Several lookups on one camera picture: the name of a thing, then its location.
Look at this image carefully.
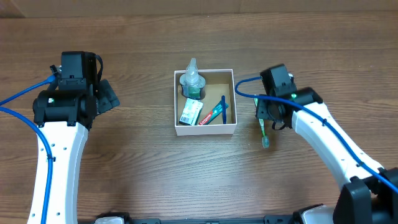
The green white toothbrush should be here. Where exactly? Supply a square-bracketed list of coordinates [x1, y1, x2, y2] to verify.
[253, 94, 271, 149]

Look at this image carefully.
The blue disposable razor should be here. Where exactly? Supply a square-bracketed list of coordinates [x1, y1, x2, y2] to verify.
[221, 95, 227, 124]

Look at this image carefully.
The green Colgate toothpaste tube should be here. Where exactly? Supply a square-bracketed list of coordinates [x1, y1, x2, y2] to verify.
[198, 100, 222, 126]

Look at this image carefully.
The white soap bar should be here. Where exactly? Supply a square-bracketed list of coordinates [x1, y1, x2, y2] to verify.
[178, 98, 203, 126]

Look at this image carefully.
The clear pump bottle blue liquid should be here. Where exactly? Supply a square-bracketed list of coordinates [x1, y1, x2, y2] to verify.
[179, 58, 206, 100]

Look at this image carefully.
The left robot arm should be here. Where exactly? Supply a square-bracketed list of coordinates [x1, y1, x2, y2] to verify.
[28, 51, 120, 223]

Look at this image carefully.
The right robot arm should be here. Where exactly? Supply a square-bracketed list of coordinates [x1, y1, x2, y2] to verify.
[256, 64, 397, 224]

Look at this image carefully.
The open cardboard box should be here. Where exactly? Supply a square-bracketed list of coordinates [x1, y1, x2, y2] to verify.
[174, 69, 238, 136]

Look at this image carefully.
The left blue cable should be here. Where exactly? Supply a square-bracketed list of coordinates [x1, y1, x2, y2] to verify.
[0, 74, 58, 224]

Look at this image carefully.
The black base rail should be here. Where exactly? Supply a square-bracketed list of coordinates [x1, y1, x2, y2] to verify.
[91, 212, 303, 224]

